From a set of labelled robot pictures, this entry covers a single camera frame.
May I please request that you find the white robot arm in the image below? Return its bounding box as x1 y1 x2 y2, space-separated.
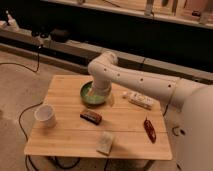
88 51 213 171

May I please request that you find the green bowl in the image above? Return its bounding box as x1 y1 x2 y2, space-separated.
80 81 108 105

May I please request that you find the brown rectangular box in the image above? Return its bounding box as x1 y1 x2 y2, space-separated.
80 109 102 125

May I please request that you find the white patterned box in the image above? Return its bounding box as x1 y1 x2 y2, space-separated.
122 91 154 110

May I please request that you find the wooden table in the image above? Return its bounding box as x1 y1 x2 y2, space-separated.
24 75 172 160

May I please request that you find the white cup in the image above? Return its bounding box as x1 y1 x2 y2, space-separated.
34 105 56 128

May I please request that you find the dark red chili pepper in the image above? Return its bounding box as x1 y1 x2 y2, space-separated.
143 119 156 143

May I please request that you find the black device on ledge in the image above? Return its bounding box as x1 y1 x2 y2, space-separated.
50 29 69 43

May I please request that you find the white spray bottle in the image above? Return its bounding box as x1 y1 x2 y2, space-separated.
6 11 20 31

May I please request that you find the black cable on floor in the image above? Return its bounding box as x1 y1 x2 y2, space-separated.
18 101 81 171

